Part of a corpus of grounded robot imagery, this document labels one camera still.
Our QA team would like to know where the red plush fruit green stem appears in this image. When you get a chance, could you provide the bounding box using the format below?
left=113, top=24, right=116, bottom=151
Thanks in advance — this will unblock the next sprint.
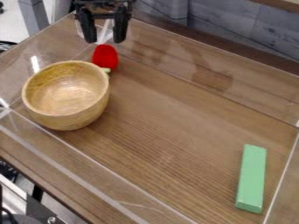
left=90, top=44, right=118, bottom=74

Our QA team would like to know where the black device bottom left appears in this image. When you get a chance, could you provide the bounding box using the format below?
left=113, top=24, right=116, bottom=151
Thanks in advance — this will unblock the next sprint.
left=0, top=196, right=68, bottom=224

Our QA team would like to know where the wooden bowl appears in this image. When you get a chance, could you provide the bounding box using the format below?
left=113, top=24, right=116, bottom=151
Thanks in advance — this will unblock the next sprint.
left=21, top=60, right=109, bottom=130

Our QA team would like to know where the clear acrylic tray enclosure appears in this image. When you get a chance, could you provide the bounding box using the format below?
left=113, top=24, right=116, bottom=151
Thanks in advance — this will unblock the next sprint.
left=0, top=10, right=299, bottom=224

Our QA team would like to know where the green rectangular block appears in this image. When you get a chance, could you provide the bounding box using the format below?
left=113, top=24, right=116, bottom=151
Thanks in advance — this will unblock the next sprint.
left=234, top=144, right=266, bottom=214

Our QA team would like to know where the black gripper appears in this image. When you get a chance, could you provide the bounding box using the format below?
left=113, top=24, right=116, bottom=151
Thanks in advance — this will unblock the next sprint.
left=73, top=0, right=133, bottom=43

